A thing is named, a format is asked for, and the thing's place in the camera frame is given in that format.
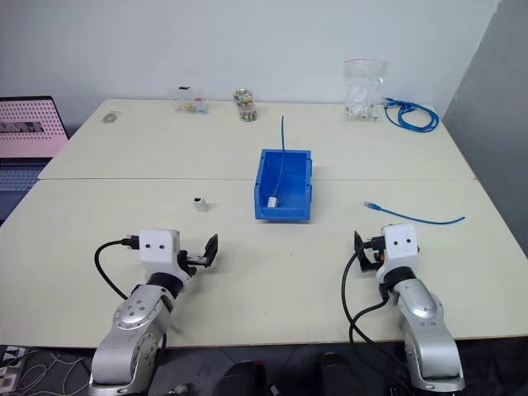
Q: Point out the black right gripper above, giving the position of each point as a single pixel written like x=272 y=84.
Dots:
x=377 y=252

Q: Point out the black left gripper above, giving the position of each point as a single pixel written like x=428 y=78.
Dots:
x=186 y=256

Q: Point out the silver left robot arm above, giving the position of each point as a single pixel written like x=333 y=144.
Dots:
x=132 y=317

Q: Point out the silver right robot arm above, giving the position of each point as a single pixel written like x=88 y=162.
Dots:
x=425 y=309

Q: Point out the blue plastic storage bin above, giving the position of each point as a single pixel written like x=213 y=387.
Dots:
x=288 y=177

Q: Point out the dark rounded shape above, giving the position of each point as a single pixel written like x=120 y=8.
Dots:
x=338 y=375

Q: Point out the small bag of colourful parts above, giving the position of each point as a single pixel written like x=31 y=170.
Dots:
x=187 y=105

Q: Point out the jar of colourful beads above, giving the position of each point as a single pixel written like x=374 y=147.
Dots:
x=246 y=107

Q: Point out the clear bag of connectors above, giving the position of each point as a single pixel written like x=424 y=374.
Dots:
x=363 y=99

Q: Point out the laptop with pink screen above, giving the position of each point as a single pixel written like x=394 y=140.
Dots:
x=29 y=128

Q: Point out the white power strip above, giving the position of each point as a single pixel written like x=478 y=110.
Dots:
x=8 y=367

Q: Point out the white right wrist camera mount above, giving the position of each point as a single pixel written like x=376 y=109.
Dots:
x=400 y=243

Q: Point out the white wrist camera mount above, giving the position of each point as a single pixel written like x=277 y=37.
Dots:
x=158 y=247
x=400 y=243

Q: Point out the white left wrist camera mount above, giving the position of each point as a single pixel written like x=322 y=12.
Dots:
x=158 y=247

